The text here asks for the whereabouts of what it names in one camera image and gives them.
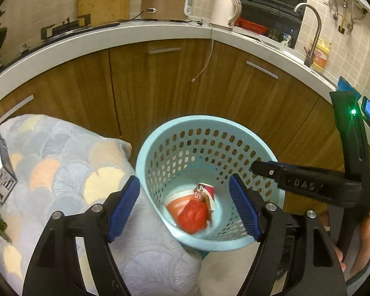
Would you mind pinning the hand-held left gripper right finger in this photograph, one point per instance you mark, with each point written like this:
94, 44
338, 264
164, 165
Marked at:
243, 207

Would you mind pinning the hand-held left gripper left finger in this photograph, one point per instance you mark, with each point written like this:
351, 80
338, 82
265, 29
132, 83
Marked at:
123, 210

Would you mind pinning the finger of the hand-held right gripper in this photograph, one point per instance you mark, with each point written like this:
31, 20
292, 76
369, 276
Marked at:
311, 185

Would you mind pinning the red and white paper cup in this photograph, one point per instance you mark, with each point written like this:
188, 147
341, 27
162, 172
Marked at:
191, 217

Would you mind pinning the light blue perforated basket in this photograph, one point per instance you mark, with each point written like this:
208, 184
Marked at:
185, 135

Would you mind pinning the white carton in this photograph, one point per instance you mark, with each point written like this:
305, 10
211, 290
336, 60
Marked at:
0, 172

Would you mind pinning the person's right forearm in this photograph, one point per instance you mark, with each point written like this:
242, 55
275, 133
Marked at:
362, 276

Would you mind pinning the person's right hand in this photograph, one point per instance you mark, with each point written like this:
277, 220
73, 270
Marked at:
365, 246

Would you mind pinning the blue flat object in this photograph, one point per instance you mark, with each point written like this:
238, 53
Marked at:
347, 84

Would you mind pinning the patterned cloth-covered table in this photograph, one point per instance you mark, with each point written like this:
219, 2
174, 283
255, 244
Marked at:
64, 166

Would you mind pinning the yellow detergent bottle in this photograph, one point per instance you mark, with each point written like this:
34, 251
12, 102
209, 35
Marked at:
322, 57

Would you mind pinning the steel sink faucet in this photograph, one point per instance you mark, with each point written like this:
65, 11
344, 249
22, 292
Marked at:
317, 27

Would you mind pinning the wooden kitchen cabinet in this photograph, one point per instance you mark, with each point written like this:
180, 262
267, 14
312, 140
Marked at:
157, 92

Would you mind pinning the red tray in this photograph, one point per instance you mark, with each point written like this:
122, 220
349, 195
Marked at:
249, 25

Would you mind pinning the white electric kettle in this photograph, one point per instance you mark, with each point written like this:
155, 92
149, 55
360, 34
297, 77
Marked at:
222, 10

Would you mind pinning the black gas stove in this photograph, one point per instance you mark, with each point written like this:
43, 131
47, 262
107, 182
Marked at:
64, 30

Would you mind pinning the brown rice cooker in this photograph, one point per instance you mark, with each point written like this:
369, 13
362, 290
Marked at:
163, 3

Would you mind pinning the wooden cutting board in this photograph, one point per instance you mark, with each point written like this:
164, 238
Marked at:
104, 0

